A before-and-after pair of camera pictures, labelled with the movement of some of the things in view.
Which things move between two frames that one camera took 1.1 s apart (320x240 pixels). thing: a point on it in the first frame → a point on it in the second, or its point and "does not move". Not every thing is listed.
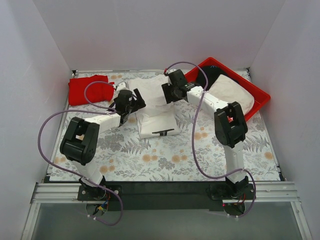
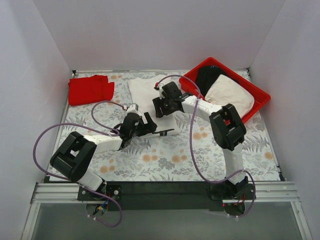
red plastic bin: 260,96 does not move
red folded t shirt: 96,92 does not move
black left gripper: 135,103 → 149,125
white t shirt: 157,118 does not move
